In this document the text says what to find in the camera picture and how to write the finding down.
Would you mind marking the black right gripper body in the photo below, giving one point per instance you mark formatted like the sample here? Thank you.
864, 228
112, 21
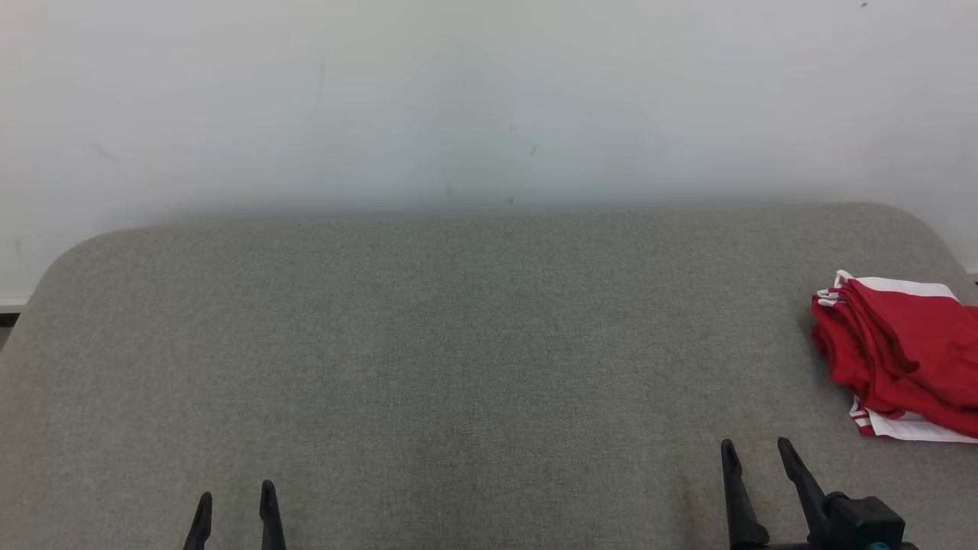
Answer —
779, 545

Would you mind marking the red shorts with white stripes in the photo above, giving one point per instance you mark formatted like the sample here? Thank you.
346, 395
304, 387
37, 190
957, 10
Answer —
901, 344

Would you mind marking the red jersey with black lettering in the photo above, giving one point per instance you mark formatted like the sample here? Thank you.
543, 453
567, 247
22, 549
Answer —
917, 428

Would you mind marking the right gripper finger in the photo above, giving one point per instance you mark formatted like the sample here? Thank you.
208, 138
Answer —
741, 496
802, 481

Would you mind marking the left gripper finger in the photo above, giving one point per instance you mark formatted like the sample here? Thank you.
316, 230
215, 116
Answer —
200, 523
271, 516

